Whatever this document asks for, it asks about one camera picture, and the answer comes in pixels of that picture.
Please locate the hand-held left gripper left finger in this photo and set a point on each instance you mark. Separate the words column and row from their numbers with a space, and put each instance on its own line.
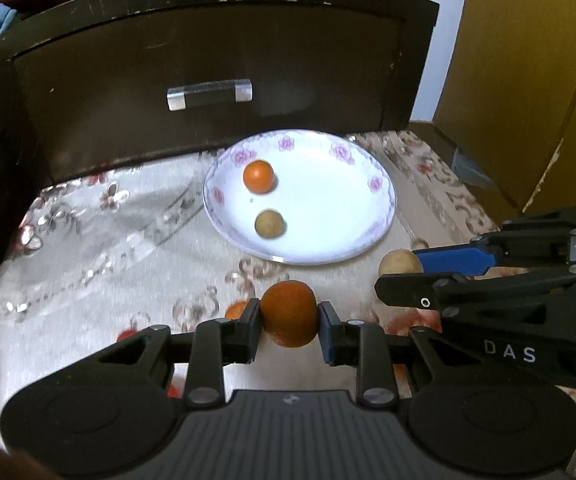
column 254, row 332

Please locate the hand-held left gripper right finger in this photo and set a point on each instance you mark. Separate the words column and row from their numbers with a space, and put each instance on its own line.
column 326, row 335

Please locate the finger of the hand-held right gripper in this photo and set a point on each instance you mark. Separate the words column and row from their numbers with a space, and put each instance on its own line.
column 455, row 259
column 418, row 294

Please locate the brown longan fruit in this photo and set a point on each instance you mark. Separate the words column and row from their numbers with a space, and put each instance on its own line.
column 398, row 262
column 269, row 224

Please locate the large orange tangerine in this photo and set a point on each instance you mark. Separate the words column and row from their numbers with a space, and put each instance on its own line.
column 289, row 314

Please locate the white floral plate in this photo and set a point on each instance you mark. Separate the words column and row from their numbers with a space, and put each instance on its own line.
column 323, row 210

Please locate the small orange tangerine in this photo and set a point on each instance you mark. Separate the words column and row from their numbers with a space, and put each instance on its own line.
column 235, row 311
column 258, row 176

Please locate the floral tablecloth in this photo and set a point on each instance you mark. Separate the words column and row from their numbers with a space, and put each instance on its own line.
column 92, row 270

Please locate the yellow wooden cabinet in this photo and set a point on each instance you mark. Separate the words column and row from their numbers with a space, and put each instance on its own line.
column 513, row 85

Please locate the dark wooden nightstand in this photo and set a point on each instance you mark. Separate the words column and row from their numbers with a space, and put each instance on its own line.
column 117, row 85

